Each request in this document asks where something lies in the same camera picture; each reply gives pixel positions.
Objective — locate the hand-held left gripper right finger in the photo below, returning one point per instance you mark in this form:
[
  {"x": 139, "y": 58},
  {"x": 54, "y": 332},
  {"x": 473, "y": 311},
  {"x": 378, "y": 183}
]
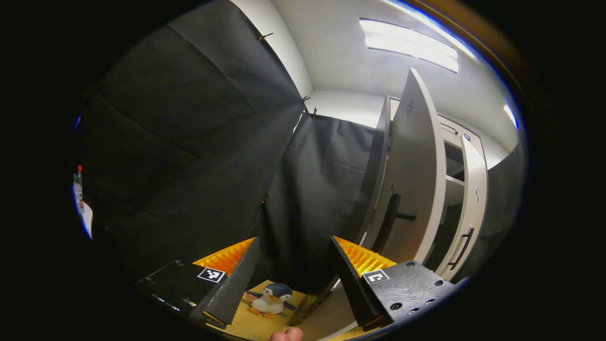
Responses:
[{"x": 352, "y": 284}]

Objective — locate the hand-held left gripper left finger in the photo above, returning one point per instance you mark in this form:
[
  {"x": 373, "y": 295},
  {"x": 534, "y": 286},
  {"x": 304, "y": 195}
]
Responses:
[{"x": 239, "y": 284}]

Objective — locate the white shoe cabinet door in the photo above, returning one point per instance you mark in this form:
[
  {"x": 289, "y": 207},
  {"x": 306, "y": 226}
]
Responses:
[
  {"x": 473, "y": 213},
  {"x": 416, "y": 166}
]

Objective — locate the white and grey shoe cabinet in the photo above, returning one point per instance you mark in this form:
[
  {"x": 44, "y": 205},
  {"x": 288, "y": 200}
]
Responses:
[{"x": 453, "y": 181}]

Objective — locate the white cabinet drawer front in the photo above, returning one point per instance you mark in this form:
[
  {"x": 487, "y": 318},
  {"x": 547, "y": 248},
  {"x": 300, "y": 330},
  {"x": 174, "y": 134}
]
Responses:
[{"x": 461, "y": 139}]

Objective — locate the plush penguin toy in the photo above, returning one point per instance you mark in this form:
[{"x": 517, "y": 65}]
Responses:
[{"x": 272, "y": 303}]

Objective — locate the white printed board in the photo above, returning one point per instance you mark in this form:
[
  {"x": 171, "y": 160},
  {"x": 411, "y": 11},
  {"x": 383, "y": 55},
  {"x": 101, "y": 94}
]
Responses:
[{"x": 86, "y": 220}]

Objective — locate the small ceiling light panel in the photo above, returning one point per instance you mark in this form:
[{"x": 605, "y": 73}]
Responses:
[{"x": 510, "y": 116}]

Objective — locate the large ceiling light panel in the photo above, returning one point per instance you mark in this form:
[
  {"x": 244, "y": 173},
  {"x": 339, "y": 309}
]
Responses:
[{"x": 407, "y": 45}]

